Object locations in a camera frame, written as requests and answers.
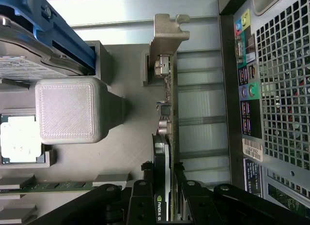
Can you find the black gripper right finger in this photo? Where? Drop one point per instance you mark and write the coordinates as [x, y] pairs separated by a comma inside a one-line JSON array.
[[201, 208]]

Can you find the silver hard disk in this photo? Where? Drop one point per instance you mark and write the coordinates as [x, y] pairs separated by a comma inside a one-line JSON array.
[[19, 65]]

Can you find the green RAM stick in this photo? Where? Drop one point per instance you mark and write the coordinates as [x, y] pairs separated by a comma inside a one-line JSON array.
[[63, 186]]

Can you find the open black PC case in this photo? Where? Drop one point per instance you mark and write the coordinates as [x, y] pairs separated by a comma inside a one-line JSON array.
[[278, 65]]

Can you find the silver CPU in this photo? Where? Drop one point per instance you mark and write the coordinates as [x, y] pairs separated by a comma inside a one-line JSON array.
[[19, 138]]

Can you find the barcode sticker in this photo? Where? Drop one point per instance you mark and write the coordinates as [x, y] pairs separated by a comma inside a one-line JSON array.
[[253, 150]]

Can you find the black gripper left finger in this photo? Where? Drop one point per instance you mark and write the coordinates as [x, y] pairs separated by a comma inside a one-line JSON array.
[[138, 205]]

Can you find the grey printed parts rack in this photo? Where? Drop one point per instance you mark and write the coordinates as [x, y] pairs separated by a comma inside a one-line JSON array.
[[67, 109]]

